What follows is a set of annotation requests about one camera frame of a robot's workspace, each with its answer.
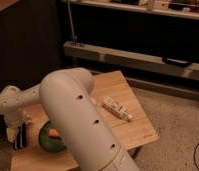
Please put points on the pale translucent gripper finger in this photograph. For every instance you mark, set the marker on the pale translucent gripper finger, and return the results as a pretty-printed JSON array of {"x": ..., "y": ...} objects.
[{"x": 12, "y": 134}]

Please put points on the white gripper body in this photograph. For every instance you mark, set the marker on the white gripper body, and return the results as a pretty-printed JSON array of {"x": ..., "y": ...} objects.
[{"x": 14, "y": 122}]

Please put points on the black handle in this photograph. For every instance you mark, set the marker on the black handle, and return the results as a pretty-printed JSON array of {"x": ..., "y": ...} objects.
[{"x": 177, "y": 63}]

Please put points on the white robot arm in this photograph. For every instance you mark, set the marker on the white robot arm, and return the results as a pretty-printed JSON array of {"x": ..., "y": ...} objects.
[{"x": 64, "y": 96}]

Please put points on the grey metal rail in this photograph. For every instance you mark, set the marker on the grey metal rail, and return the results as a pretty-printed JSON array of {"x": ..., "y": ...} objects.
[{"x": 129, "y": 59}]

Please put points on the green plate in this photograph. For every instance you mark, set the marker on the green plate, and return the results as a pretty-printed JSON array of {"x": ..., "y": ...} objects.
[{"x": 47, "y": 143}]

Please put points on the orange carrot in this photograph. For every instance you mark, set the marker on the orange carrot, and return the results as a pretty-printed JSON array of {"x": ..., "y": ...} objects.
[{"x": 53, "y": 133}]

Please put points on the wooden shelf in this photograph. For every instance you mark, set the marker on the wooden shelf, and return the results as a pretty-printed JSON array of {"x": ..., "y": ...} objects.
[{"x": 149, "y": 7}]

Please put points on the metal pole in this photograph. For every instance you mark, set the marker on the metal pole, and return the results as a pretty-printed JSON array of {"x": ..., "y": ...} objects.
[{"x": 71, "y": 21}]

